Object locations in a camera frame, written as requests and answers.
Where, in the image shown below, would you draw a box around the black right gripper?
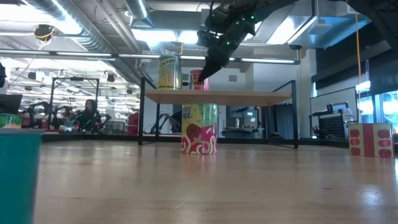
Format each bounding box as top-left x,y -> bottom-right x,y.
198,21 -> 258,83

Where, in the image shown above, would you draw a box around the pink Mixed Fruit can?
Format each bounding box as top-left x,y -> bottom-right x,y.
189,69 -> 210,91

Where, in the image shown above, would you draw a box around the tall yellow-green Carrots can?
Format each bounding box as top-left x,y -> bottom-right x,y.
157,55 -> 183,91

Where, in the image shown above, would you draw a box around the green and red spaghetti can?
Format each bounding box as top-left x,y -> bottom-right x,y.
180,103 -> 218,156

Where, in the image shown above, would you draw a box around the short teal can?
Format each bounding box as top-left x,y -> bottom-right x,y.
0,128 -> 47,224

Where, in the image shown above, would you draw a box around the overhead LED light bar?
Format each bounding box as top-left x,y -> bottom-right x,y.
0,49 -> 302,65

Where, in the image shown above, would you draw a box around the dark cabinet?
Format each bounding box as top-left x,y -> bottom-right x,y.
264,103 -> 300,140

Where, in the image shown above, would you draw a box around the red chair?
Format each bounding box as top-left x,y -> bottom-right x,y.
127,111 -> 140,136

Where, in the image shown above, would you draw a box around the black pegboard cart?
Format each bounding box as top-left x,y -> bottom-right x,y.
310,101 -> 358,140

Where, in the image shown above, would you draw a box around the white ceiling air unit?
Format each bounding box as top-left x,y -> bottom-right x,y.
335,0 -> 381,18

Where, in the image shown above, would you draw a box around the black monitor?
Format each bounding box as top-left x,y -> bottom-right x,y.
0,94 -> 23,115

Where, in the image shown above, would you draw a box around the wooden shelf with black frame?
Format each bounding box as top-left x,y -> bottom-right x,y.
138,76 -> 299,149

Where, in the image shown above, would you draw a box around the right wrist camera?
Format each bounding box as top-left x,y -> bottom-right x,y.
196,29 -> 218,48

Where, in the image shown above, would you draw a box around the black frame crossbar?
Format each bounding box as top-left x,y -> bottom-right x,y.
63,133 -> 343,147

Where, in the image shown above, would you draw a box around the silver ventilation duct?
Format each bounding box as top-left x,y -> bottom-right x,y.
124,0 -> 155,27
37,0 -> 121,54

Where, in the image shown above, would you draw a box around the black background rig frame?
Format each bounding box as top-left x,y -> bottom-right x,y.
50,77 -> 100,101

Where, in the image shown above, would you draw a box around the yellow hanging cable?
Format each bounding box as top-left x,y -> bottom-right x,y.
354,0 -> 363,124

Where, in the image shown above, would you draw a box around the black ceiling cable reel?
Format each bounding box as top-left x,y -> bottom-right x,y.
32,24 -> 57,42

